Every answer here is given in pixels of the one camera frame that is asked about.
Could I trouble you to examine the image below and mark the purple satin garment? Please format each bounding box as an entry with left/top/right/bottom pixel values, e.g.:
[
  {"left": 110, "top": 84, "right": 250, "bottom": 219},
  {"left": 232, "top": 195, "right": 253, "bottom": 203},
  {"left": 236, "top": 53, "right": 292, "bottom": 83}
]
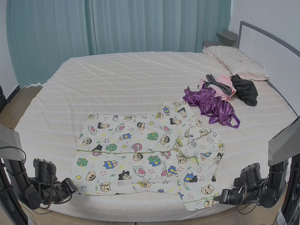
[{"left": 183, "top": 86, "right": 240, "bottom": 129}]

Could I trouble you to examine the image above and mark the pale pink pillow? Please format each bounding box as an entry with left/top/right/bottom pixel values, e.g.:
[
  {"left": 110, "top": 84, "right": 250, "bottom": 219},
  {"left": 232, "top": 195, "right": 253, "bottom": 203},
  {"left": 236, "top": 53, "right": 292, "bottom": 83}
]
[{"left": 202, "top": 45, "right": 270, "bottom": 81}]

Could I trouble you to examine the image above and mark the bed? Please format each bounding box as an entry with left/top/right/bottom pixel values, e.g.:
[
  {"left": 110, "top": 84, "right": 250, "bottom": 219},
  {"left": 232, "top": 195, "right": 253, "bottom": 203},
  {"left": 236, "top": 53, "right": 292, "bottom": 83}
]
[{"left": 12, "top": 21, "right": 300, "bottom": 218}]

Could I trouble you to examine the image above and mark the pink and grey garment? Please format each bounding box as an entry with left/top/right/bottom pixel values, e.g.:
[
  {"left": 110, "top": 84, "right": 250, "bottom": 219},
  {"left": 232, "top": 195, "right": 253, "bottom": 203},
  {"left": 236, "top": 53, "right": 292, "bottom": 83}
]
[{"left": 198, "top": 74, "right": 237, "bottom": 101}]

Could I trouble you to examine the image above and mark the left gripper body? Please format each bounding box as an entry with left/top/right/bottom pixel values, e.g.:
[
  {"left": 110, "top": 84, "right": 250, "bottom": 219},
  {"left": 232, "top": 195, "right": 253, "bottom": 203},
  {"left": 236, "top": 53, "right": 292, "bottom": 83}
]
[{"left": 52, "top": 178, "right": 79, "bottom": 202}]

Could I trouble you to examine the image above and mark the black cable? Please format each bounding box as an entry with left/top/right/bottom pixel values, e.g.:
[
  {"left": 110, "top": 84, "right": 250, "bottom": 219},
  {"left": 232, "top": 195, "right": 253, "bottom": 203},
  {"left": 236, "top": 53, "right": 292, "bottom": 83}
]
[{"left": 236, "top": 205, "right": 257, "bottom": 217}]

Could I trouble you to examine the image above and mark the grey bedside table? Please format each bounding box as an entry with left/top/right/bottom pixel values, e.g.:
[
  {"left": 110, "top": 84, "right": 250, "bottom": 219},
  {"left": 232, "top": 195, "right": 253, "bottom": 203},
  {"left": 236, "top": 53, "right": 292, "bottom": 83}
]
[{"left": 203, "top": 28, "right": 238, "bottom": 48}]

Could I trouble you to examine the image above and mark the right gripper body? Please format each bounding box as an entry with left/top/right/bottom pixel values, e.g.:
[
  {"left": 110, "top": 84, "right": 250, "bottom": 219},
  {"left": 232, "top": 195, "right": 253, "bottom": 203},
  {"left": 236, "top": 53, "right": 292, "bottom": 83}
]
[{"left": 219, "top": 187, "right": 243, "bottom": 205}]

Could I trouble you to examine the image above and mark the blue-green curtain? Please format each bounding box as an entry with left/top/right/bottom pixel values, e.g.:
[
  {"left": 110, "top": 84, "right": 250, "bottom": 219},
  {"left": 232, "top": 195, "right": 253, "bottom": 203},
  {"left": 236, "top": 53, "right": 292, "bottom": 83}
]
[
  {"left": 91, "top": 0, "right": 233, "bottom": 54},
  {"left": 7, "top": 0, "right": 99, "bottom": 88}
]

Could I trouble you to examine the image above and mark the white printed pyjama top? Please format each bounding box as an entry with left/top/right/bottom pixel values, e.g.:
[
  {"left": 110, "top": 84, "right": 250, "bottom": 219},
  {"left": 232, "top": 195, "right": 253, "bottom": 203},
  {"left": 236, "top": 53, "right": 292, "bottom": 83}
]
[{"left": 70, "top": 99, "right": 226, "bottom": 211}]

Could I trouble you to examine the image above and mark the black garment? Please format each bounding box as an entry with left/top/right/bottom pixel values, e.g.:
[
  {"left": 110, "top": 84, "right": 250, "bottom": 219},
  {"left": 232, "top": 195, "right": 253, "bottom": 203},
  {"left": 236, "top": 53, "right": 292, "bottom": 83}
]
[{"left": 231, "top": 74, "right": 259, "bottom": 107}]

